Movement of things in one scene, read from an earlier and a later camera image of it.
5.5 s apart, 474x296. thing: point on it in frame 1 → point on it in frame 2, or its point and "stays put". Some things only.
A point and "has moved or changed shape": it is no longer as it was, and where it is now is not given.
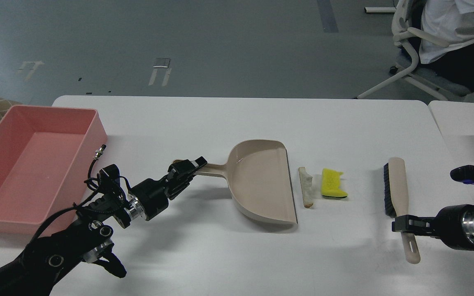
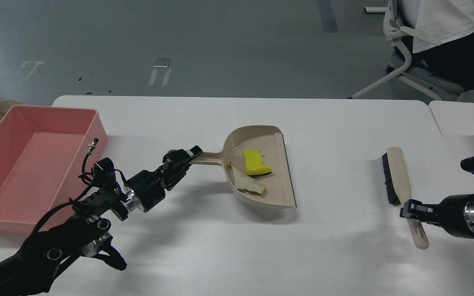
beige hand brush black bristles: [396, 177] has moved or changed shape
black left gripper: [150, 198] → [146, 188]
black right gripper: [463, 227] → [465, 216]
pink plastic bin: [34, 165] stays put
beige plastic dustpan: [259, 173] has moved or changed shape
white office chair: [445, 87] → [392, 28]
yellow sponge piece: [330, 183] → [253, 160]
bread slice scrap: [306, 181] → [245, 183]
